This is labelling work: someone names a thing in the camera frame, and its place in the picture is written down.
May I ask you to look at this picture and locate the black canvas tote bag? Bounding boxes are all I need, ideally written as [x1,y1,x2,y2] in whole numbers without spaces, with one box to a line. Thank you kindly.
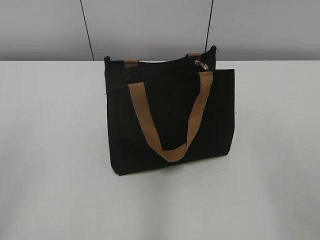
[104,46,235,176]

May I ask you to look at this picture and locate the silver zipper pull ring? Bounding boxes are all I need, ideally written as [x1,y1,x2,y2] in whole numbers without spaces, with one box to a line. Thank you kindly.
[194,59,208,72]

